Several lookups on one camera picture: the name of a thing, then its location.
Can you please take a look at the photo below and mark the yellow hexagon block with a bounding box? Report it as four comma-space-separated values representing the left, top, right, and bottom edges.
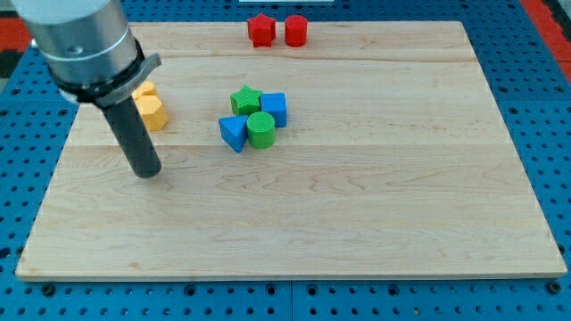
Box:
135, 95, 169, 131

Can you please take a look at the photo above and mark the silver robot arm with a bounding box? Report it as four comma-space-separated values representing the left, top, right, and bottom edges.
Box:
12, 0, 161, 108

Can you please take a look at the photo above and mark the yellow heart block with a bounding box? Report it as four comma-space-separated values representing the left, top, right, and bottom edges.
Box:
132, 80, 158, 100

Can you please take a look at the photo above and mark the green cylinder block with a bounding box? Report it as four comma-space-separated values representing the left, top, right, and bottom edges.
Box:
246, 111, 276, 149

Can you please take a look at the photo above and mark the blue cube block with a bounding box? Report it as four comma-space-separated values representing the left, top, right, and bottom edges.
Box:
260, 93, 287, 128

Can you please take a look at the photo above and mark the blue triangle block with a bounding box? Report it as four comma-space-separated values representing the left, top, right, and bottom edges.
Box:
219, 115, 248, 152

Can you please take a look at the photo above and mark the green star block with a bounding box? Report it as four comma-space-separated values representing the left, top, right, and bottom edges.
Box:
230, 86, 262, 116

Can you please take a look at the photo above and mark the red star block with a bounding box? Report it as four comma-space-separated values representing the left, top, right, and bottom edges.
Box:
246, 13, 276, 47

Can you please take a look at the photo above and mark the red cylinder block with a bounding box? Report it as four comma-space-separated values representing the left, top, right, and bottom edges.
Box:
285, 15, 308, 47

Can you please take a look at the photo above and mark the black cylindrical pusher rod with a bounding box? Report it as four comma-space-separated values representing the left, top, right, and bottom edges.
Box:
101, 98, 161, 178

